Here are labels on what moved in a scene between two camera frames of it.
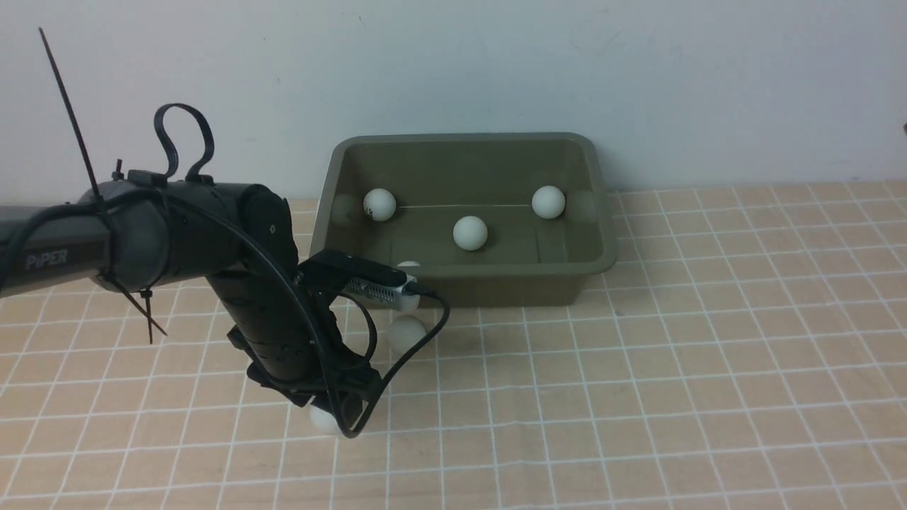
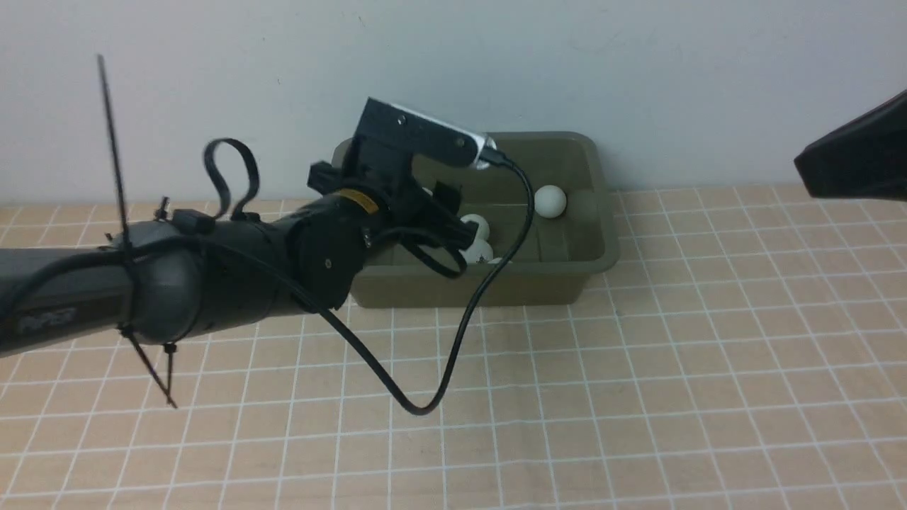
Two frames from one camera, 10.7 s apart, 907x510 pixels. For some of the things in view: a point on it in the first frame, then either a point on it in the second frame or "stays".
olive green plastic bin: (437, 180) stays
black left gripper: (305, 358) to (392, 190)
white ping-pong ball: (470, 233) stays
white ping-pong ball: (548, 202) stays
